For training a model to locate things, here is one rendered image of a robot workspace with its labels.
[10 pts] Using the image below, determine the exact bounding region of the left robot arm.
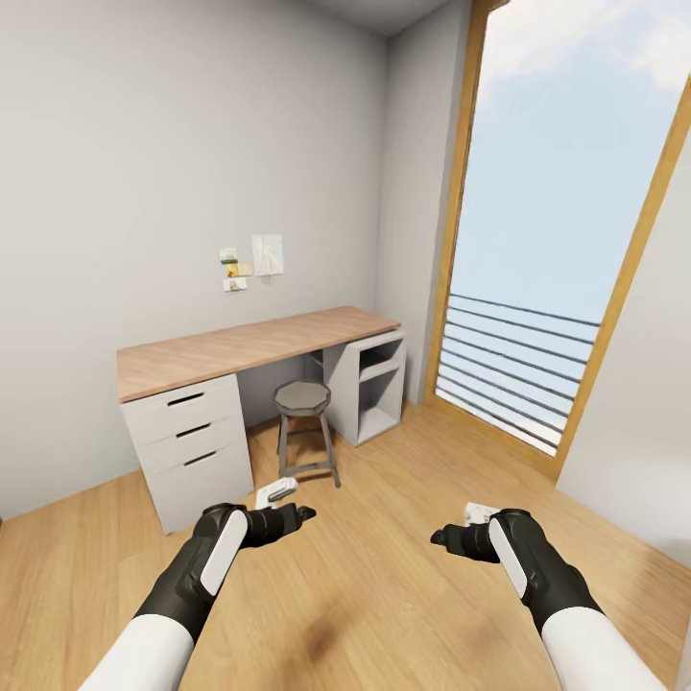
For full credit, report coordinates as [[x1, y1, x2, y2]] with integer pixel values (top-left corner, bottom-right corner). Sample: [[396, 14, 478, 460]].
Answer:
[[78, 477, 317, 691]]

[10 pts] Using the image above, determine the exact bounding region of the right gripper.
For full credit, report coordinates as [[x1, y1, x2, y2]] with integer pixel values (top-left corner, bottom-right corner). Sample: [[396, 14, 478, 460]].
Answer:
[[430, 524, 500, 563]]

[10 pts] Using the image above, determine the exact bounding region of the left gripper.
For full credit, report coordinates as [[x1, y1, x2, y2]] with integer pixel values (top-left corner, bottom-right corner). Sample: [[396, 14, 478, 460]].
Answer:
[[255, 503, 317, 548]]

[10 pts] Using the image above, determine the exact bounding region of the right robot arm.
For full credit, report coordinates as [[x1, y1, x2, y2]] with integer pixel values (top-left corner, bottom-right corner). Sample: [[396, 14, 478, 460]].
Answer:
[[430, 502, 667, 691]]

